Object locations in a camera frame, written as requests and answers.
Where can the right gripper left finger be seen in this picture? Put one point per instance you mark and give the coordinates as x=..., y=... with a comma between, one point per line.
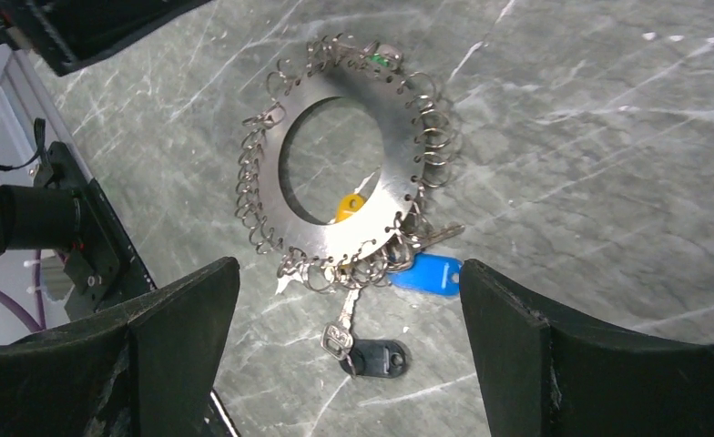
x=144, y=367

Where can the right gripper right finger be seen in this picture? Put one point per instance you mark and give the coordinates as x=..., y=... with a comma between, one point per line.
x=546, y=369

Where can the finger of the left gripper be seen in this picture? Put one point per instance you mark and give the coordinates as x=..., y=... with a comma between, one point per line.
x=71, y=35

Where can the blue key tag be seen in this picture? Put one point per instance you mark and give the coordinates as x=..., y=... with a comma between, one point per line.
x=430, y=273

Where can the yellow key tag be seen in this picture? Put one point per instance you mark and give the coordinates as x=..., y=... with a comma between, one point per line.
x=348, y=206

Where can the green key tag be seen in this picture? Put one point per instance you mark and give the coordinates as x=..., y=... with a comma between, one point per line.
x=384, y=55

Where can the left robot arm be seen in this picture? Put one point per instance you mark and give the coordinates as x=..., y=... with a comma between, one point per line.
x=38, y=218

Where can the black white key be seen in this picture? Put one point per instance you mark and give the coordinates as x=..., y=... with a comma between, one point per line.
x=385, y=359

